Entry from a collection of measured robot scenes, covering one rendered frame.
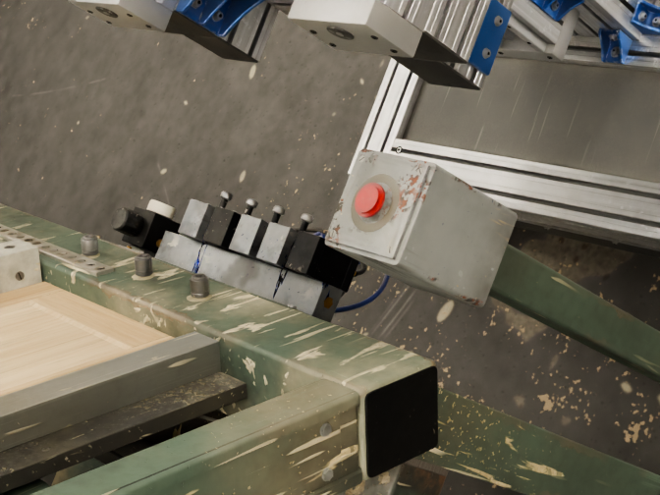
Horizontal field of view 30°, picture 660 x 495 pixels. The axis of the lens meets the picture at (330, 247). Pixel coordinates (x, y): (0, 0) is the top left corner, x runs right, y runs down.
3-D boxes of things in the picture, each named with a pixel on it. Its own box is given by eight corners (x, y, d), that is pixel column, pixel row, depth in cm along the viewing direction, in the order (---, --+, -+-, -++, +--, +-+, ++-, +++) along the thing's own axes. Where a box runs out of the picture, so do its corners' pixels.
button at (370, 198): (398, 191, 135) (386, 184, 133) (384, 225, 135) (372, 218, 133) (372, 185, 138) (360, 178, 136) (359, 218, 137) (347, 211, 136)
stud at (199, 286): (213, 297, 162) (211, 275, 161) (197, 302, 160) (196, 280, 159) (201, 293, 164) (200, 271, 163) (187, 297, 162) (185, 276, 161)
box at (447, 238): (523, 216, 144) (434, 161, 132) (488, 311, 143) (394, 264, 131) (448, 198, 153) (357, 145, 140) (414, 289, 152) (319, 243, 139)
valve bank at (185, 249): (439, 263, 174) (330, 206, 158) (403, 357, 173) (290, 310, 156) (224, 202, 210) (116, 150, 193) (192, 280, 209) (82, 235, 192)
